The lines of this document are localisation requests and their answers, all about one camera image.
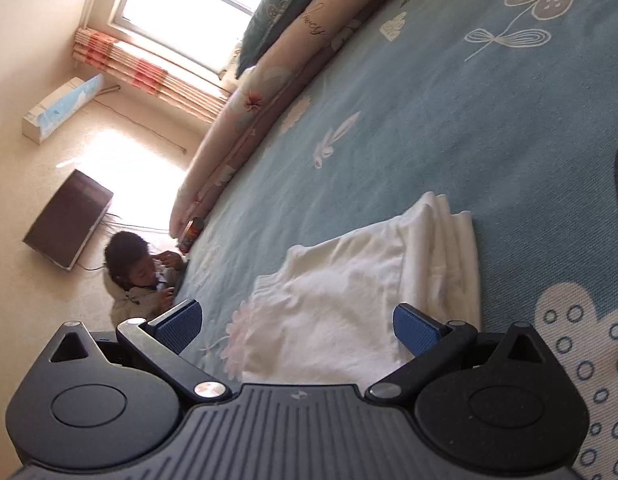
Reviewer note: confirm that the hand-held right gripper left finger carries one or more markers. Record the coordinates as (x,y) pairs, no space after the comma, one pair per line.
(181,327)

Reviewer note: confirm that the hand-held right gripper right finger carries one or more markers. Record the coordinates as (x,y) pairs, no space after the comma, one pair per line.
(414,332)

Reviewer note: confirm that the white printed t-shirt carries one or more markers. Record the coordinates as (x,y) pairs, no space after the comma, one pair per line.
(349,285)

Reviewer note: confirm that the red chips can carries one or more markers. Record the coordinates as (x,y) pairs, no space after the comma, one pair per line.
(190,234)

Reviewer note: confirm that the pink floral quilt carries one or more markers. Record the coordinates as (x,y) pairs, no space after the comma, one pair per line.
(269,95)

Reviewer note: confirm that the white and blue carton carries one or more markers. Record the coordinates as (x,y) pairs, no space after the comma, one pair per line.
(59,110)

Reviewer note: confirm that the striped orange curtain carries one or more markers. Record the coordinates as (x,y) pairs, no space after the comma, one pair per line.
(149,75)

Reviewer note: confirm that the window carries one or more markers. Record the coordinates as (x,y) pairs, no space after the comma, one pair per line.
(189,10)

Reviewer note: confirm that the green pillow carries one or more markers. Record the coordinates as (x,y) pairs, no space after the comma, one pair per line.
(279,15)

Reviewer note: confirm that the wall television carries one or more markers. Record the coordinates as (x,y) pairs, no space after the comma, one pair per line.
(69,220)

